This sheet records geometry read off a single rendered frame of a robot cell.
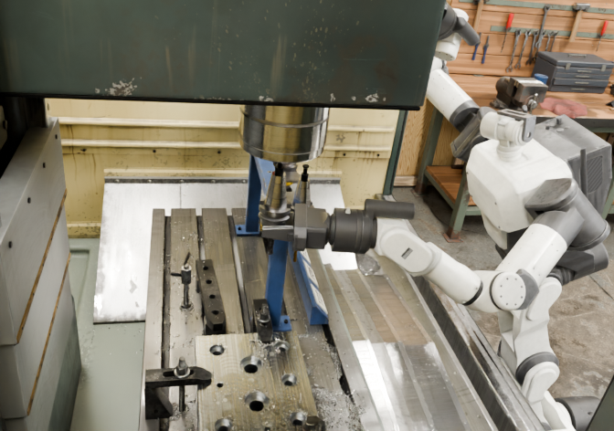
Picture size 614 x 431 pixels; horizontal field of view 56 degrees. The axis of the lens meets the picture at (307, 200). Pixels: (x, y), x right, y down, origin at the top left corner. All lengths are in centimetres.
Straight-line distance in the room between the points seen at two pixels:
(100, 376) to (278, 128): 105
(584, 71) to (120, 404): 337
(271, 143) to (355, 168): 135
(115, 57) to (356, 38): 35
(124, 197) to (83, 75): 133
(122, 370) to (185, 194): 71
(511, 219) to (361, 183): 96
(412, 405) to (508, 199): 59
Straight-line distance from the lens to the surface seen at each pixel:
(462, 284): 121
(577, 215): 139
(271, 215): 109
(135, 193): 219
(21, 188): 103
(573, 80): 409
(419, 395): 163
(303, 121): 96
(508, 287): 124
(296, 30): 86
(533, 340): 195
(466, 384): 181
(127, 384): 175
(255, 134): 98
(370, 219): 112
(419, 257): 113
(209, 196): 217
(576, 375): 310
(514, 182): 147
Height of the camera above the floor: 190
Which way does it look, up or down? 29 degrees down
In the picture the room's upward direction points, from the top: 7 degrees clockwise
